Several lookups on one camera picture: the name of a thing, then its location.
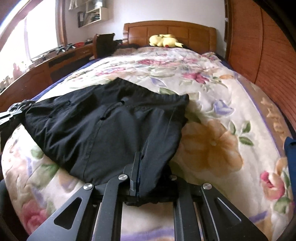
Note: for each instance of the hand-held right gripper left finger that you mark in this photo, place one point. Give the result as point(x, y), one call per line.
point(134, 178)

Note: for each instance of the pink bottle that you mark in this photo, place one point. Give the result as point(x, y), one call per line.
point(16, 70)

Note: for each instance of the bright window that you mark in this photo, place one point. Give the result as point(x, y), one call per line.
point(39, 32)

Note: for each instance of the black chair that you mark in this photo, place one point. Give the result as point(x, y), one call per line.
point(104, 45)

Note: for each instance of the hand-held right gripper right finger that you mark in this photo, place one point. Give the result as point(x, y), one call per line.
point(185, 208)

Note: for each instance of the floral blanket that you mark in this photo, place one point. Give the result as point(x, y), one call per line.
point(208, 104)

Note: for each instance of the red bowl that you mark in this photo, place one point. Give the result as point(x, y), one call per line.
point(79, 44)

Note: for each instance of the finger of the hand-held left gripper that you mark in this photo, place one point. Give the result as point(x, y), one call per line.
point(13, 111)

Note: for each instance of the wooden bed headboard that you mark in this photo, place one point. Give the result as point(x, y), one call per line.
point(185, 30)

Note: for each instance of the long wooden desk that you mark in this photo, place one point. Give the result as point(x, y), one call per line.
point(39, 71)

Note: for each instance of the blue cloth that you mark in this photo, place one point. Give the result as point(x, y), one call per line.
point(291, 153)

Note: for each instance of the yellow plush toy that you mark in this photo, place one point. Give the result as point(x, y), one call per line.
point(163, 40)

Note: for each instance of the black jacket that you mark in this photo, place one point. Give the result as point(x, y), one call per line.
point(104, 129)

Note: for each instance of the wooden wardrobe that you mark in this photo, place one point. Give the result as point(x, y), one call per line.
point(261, 46)

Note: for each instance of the white wall shelf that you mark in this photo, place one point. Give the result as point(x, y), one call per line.
point(92, 15)

